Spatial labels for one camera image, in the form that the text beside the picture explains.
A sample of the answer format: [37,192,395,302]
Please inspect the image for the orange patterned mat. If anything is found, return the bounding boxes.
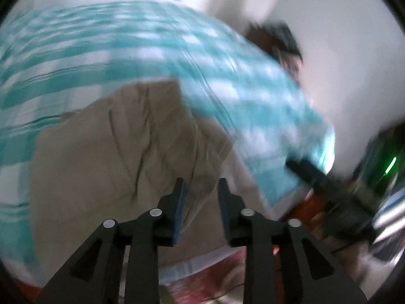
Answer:
[158,193,333,304]

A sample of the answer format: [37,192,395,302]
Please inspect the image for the teal white checked blanket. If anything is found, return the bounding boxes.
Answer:
[0,0,336,289]

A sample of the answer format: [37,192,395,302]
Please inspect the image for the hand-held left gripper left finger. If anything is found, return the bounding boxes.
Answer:
[36,177,187,304]

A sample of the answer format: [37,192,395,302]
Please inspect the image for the beige pants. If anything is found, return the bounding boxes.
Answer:
[30,81,276,270]

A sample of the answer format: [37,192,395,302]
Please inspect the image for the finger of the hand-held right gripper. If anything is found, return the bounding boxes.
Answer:
[286,158,336,192]

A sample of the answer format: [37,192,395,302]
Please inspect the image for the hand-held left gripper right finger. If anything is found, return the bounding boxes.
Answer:
[218,177,369,304]

